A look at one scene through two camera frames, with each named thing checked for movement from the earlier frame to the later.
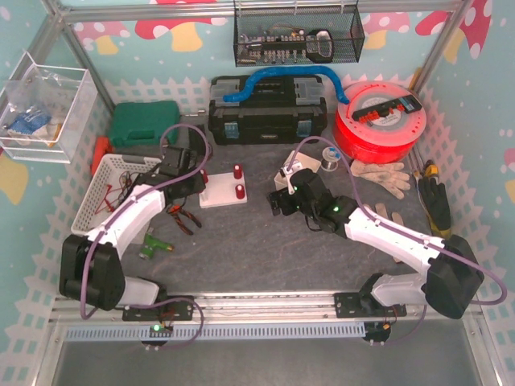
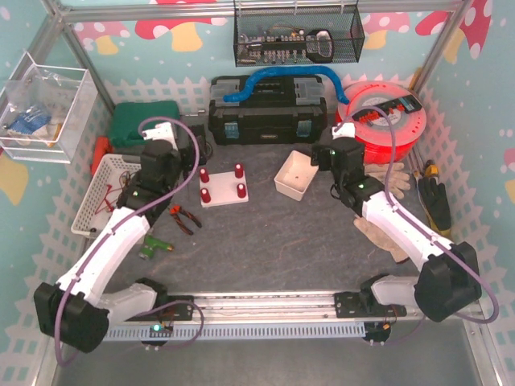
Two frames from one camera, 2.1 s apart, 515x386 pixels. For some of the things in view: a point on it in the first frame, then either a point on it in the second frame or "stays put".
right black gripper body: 276,202 to 319,154
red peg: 237,171 stays put
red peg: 240,191 stays put
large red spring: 204,174 stays put
